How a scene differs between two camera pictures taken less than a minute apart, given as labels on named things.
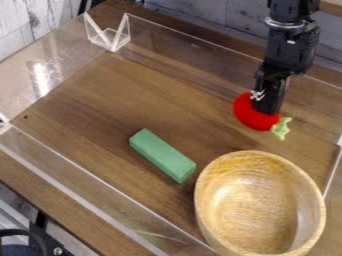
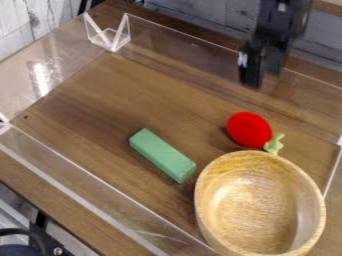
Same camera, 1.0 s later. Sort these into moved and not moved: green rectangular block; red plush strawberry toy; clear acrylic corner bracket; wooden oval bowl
Moved: red plush strawberry toy
Not moved: wooden oval bowl; green rectangular block; clear acrylic corner bracket
